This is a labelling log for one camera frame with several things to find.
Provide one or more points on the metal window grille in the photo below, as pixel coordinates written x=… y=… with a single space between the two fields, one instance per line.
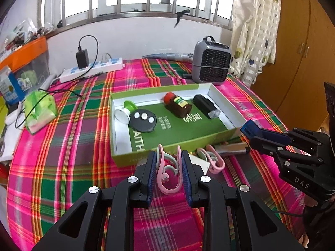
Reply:
x=130 y=13

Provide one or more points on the black window hook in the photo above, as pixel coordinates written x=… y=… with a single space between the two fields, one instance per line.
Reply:
x=182 y=15

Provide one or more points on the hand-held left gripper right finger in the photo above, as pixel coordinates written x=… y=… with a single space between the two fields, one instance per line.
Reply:
x=186 y=177

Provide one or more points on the black and silver lighter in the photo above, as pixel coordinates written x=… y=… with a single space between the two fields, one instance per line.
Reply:
x=233 y=149

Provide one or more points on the pink ear hook holder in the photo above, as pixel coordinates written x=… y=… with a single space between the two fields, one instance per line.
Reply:
x=167 y=183
x=214 y=163

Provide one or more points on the blue usb tester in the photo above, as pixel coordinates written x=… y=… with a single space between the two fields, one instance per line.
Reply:
x=248 y=128

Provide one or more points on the black round disc white buttons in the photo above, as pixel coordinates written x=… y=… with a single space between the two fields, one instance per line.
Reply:
x=143 y=121

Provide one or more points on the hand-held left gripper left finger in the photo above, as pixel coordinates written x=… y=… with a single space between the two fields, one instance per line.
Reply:
x=152 y=177

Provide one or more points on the white power strip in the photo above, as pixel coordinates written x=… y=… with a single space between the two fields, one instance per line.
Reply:
x=99 y=68

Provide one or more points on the black charger adapter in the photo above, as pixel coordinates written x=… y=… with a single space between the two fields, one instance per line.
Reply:
x=82 y=58

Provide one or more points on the green and white cardboard box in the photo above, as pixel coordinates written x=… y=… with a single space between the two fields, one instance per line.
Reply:
x=180 y=133

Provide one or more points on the plaid tablecloth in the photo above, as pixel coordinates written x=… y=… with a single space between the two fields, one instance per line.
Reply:
x=78 y=162

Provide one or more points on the clear bin with orange lid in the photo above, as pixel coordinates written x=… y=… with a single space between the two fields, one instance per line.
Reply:
x=26 y=55

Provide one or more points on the wooden wardrobe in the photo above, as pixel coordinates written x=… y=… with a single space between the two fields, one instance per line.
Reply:
x=303 y=57

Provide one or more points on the green and white suction holder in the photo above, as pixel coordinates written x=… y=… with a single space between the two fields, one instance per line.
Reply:
x=125 y=111

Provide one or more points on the white power plug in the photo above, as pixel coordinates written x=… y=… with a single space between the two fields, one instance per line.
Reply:
x=106 y=57

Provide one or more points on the grey portable heater fan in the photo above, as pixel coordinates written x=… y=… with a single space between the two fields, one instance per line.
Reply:
x=212 y=61

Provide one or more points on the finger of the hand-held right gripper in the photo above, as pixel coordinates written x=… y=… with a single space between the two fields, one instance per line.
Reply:
x=264 y=149
x=274 y=135

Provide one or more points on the white charger cube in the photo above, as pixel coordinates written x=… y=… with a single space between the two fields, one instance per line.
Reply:
x=200 y=163

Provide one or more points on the pile of small windowsill items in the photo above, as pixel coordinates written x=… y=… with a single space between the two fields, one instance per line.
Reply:
x=26 y=32

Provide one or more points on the green tissue pack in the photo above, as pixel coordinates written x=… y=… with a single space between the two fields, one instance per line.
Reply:
x=39 y=112

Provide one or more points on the brown medicine bottle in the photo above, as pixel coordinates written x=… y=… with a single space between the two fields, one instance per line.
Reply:
x=178 y=105

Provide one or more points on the cream patterned curtain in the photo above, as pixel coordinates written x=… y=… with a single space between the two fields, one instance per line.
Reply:
x=255 y=26

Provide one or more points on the black device with clear end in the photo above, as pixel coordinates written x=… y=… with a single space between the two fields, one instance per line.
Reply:
x=205 y=106

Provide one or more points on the blue and white carton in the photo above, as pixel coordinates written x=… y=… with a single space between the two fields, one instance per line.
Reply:
x=10 y=86

